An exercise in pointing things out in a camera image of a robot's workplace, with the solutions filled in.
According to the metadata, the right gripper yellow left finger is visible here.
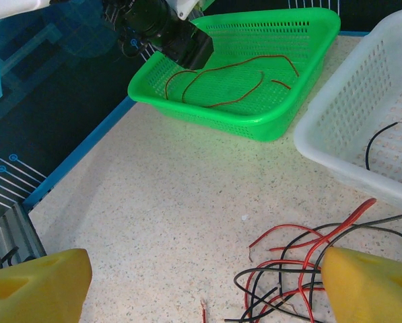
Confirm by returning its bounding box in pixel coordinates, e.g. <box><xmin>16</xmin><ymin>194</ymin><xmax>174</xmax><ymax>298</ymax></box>
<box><xmin>0</xmin><ymin>248</ymin><xmax>94</xmax><ymax>323</ymax></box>

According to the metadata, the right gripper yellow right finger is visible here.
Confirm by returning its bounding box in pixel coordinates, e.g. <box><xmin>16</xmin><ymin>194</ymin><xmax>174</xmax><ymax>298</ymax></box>
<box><xmin>321</xmin><ymin>246</ymin><xmax>402</xmax><ymax>323</ymax></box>

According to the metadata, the green plastic basket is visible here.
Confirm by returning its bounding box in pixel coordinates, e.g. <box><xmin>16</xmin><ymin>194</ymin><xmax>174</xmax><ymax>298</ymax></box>
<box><xmin>127</xmin><ymin>6</ymin><xmax>342</xmax><ymax>143</ymax></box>

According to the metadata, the blue table edge strip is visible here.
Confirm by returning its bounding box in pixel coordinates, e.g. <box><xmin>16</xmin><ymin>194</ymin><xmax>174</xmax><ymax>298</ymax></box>
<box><xmin>22</xmin><ymin>30</ymin><xmax>372</xmax><ymax>213</ymax></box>

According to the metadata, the white plastic basket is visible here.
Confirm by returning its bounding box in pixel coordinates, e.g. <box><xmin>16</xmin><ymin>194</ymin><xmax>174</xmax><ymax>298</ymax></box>
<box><xmin>293</xmin><ymin>5</ymin><xmax>402</xmax><ymax>211</ymax></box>

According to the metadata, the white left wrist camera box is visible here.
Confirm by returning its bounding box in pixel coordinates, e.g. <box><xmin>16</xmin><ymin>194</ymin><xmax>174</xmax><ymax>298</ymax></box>
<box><xmin>166</xmin><ymin>0</ymin><xmax>219</xmax><ymax>20</ymax></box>

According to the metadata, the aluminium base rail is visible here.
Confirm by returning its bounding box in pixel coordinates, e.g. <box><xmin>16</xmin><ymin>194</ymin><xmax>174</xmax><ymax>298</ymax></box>
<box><xmin>0</xmin><ymin>201</ymin><xmax>48</xmax><ymax>273</ymax></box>

